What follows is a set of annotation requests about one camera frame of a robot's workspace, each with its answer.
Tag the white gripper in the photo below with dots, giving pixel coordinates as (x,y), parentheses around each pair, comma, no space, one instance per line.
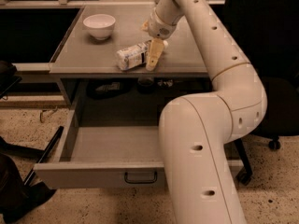
(158,27)

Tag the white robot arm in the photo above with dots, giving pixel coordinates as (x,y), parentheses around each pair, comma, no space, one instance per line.
(194,129)

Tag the open grey top drawer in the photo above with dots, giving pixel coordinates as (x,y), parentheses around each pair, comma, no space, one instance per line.
(103,139)

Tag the white ceramic bowl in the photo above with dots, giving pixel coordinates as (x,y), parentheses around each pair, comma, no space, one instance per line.
(100,26)

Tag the dark items under cabinet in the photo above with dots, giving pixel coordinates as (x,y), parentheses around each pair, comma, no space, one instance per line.
(99,89)

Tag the black office chair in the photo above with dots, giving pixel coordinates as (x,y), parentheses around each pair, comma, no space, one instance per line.
(268,33)

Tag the black pole on floor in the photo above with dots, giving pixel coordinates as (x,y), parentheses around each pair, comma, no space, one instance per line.
(31,175)

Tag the black chair at left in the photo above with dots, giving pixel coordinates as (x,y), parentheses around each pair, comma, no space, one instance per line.
(8,79)

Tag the black drawer handle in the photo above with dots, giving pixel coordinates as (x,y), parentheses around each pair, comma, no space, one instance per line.
(140,178)

